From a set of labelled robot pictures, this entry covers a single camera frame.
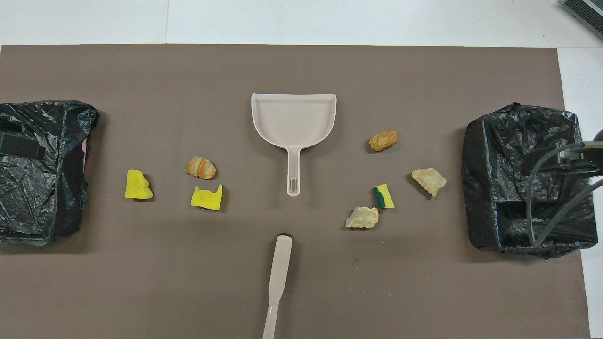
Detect right arm gripper cable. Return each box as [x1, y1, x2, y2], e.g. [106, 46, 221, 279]
[526, 141, 603, 247]

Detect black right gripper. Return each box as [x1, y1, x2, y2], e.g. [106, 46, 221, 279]
[522, 141, 603, 177]

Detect orange striped croissant piece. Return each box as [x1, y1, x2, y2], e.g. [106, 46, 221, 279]
[186, 156, 217, 180]

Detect green and yellow sponge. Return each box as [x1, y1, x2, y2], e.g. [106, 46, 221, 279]
[372, 183, 395, 210]

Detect notched yellow sponge piece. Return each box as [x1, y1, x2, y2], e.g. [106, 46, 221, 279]
[190, 184, 223, 211]

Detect brown bread roll piece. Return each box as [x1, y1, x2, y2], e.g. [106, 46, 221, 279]
[369, 129, 399, 152]

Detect black bag lined trash bin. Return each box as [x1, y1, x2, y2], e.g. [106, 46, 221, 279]
[0, 100, 100, 247]
[461, 102, 599, 260]

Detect pale yellowish sponge chunk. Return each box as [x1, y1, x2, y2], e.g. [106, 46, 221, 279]
[411, 167, 447, 198]

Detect dark ribbed vent panel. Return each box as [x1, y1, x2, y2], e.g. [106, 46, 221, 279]
[562, 0, 603, 40]

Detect pale whitish sponge chunk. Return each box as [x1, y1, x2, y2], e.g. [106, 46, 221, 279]
[345, 206, 379, 230]

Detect beige plastic dustpan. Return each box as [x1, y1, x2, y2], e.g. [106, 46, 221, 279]
[251, 93, 338, 197]

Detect beige hand brush black bristles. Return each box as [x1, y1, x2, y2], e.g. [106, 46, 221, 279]
[262, 234, 293, 339]

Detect brown table mat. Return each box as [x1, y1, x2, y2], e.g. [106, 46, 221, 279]
[0, 45, 590, 339]

